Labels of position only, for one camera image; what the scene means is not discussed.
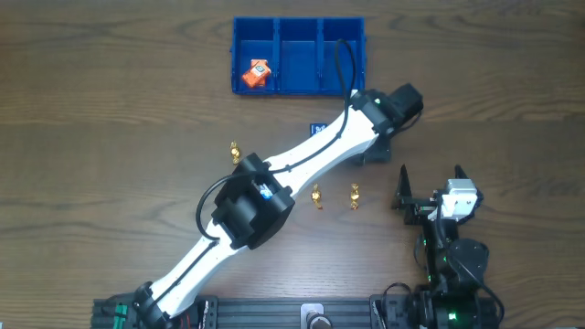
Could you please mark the blue tray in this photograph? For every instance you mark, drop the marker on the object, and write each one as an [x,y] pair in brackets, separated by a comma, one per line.
[297,64]

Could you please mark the mounting rail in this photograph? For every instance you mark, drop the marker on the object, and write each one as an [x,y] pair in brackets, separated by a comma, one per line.
[274,313]

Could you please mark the orange candy box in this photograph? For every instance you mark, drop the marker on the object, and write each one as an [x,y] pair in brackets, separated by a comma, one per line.
[256,73]

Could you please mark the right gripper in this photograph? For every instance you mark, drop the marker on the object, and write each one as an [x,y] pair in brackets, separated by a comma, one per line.
[420,211]

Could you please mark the blue candy pack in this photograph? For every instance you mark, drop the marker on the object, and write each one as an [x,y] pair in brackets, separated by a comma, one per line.
[316,129]

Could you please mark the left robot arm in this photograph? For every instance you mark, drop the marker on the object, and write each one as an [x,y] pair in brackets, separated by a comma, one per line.
[320,146]

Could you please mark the gold candy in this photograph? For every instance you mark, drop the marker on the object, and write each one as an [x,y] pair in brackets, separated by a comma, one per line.
[316,196]
[235,152]
[354,196]

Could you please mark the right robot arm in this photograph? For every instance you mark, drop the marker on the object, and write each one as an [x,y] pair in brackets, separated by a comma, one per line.
[466,260]

